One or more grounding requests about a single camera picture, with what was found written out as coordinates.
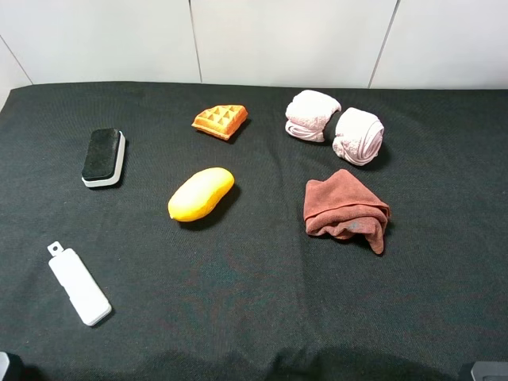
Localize yellow toy mango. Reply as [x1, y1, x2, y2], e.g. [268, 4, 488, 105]
[167, 167, 234, 222]

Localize grey object bottom right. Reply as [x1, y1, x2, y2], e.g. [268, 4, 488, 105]
[471, 361, 508, 381]

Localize orange toy waffle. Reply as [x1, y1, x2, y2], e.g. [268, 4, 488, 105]
[191, 105, 248, 140]

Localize brown crumpled cloth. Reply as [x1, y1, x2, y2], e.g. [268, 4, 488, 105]
[303, 169, 391, 255]

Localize pink rolled towel left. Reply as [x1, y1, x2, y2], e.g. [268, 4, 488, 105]
[285, 90, 341, 143]

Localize pink rolled towel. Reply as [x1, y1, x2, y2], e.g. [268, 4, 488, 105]
[285, 90, 341, 143]
[332, 107, 384, 166]

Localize black table cloth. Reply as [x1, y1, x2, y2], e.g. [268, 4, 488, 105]
[1, 83, 507, 380]

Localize pink rolled towel right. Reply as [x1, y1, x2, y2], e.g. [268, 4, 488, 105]
[332, 107, 384, 166]

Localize black white board eraser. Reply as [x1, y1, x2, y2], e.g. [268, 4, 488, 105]
[81, 128, 126, 188]

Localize white plastic case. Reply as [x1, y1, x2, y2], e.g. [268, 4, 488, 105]
[48, 241, 112, 327]

